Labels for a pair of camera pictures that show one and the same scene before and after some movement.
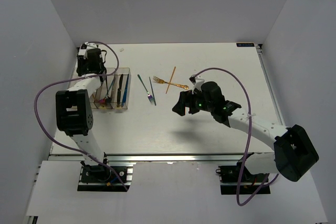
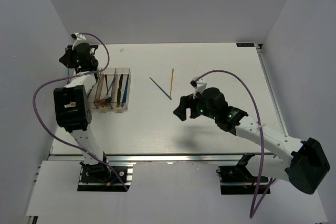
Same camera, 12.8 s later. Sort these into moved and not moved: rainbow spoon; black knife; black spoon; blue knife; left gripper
Moved: left gripper
Not moved: blue knife; black knife; rainbow spoon; black spoon
